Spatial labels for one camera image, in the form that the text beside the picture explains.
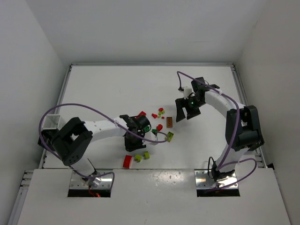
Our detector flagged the red curved lego brick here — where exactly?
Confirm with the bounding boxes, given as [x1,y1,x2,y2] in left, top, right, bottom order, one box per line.
[123,155,133,169]

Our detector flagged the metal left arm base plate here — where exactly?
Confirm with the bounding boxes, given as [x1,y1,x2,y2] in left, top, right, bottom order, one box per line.
[69,170,114,190]

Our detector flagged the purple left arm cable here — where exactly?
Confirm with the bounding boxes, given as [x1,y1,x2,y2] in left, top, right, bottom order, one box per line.
[38,103,169,188]

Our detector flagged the red orange lego stack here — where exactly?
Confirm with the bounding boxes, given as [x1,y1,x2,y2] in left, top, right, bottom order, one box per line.
[138,111,147,117]

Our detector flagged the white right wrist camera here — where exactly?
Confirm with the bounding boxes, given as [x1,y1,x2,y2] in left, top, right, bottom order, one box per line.
[183,86,193,99]

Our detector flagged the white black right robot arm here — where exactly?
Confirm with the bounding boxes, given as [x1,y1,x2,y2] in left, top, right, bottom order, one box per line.
[175,77,264,181]

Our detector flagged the small lime lego brick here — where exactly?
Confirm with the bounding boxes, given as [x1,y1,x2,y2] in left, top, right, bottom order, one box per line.
[157,110,165,118]

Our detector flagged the orange 2x4 lego plate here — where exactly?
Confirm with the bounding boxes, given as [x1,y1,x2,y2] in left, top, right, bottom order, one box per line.
[166,117,173,128]

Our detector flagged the black left slotted bin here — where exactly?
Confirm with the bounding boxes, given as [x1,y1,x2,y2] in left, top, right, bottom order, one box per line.
[41,129,59,149]

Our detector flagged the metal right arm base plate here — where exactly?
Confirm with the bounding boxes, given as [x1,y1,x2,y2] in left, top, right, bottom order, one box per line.
[194,169,239,188]

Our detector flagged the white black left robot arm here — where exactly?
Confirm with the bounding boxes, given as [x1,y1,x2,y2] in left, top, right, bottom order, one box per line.
[51,115,150,180]

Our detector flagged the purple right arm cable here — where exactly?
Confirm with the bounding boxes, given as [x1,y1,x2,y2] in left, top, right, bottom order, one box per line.
[176,71,257,191]

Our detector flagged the white left slotted bin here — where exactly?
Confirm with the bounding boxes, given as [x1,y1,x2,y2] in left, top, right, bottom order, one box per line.
[41,114,67,130]

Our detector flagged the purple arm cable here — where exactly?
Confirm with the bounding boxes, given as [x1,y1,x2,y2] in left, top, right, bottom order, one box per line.
[38,103,169,188]
[176,71,257,191]

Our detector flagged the lime 2x2 lego brick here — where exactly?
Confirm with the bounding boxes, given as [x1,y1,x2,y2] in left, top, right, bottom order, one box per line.
[165,132,174,143]

